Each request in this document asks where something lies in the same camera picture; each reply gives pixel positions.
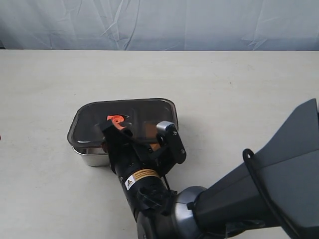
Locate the stainless steel lunch box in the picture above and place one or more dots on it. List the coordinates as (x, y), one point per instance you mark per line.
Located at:
(92, 158)

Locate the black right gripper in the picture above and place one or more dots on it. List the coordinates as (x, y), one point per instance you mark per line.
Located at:
(138, 173)

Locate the blue-grey backdrop curtain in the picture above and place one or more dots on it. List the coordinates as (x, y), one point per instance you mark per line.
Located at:
(164, 25)

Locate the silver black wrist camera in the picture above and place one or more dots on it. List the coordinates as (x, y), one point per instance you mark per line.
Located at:
(171, 137)

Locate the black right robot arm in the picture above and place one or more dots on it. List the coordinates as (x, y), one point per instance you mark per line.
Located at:
(278, 186)

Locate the dark lid with orange seal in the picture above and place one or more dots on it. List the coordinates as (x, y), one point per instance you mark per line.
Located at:
(117, 124)

